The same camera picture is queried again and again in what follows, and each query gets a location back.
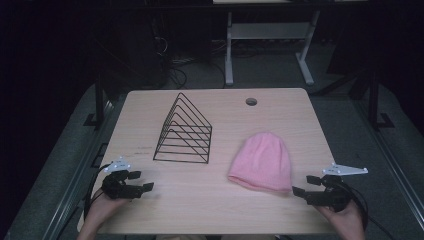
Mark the grey aluminium rail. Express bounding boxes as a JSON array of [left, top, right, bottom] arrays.
[[41, 99, 116, 240], [353, 99, 424, 232]]

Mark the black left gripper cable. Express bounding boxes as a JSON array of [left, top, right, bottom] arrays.
[[82, 163, 112, 221]]

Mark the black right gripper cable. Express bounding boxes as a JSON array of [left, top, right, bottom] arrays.
[[339, 181, 398, 240]]

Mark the pink knitted beanie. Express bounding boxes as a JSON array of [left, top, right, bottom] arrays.
[[227, 131, 293, 195]]

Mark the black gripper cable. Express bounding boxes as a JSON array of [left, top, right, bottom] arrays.
[[82, 163, 112, 221], [339, 181, 398, 240]]

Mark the black metal stand post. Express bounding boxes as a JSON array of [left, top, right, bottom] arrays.
[[367, 68, 396, 132], [83, 69, 107, 129]]

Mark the person's left hand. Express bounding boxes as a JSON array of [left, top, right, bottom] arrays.
[[84, 189, 130, 232]]

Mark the black wire file rack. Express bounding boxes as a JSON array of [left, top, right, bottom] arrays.
[[152, 92, 214, 165]]

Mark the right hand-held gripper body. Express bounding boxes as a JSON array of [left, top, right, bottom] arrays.
[[304, 162, 369, 213]]

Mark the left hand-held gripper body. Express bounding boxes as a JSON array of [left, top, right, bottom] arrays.
[[101, 156, 137, 201]]

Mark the white metal desk frame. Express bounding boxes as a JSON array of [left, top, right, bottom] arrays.
[[224, 9, 322, 87]]

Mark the dark bulky equipment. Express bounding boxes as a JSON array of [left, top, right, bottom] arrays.
[[96, 9, 172, 93]]

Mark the person's right hand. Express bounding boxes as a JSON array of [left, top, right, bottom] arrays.
[[314, 202, 366, 240]]

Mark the bundle of floor cables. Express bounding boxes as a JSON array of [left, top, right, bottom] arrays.
[[168, 56, 189, 90]]

